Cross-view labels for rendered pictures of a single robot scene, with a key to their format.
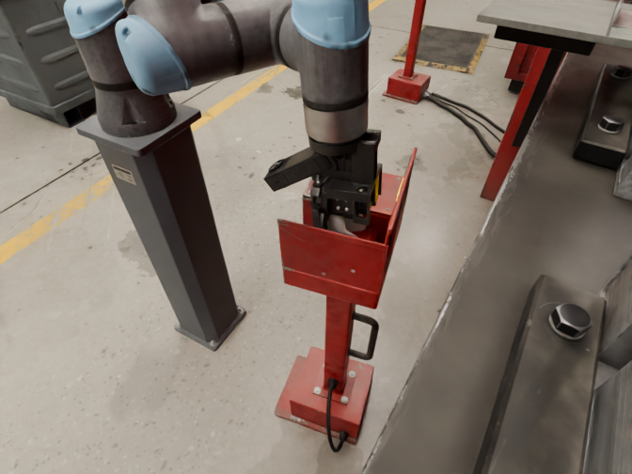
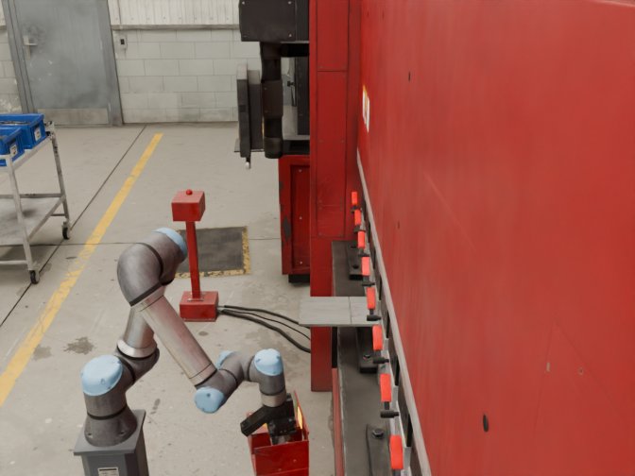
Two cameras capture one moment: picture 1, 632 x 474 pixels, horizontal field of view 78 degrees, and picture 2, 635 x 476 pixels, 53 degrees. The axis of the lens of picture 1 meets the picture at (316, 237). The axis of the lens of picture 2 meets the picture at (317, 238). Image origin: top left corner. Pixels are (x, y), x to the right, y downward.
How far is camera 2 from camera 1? 1.42 m
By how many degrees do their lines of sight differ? 34
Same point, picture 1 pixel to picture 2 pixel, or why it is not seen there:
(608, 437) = not seen: hidden behind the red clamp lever
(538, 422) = (379, 460)
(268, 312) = not seen: outside the picture
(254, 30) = (239, 375)
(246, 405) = not seen: outside the picture
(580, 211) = (370, 396)
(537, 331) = (370, 440)
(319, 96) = (272, 390)
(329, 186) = (277, 423)
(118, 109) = (114, 428)
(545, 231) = (362, 409)
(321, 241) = (277, 450)
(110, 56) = (114, 399)
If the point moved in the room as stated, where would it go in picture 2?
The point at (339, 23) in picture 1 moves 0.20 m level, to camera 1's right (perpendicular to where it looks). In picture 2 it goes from (277, 367) to (337, 346)
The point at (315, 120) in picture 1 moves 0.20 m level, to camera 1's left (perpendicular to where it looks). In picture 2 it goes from (270, 399) to (203, 426)
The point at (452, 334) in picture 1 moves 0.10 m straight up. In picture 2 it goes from (351, 453) to (351, 424)
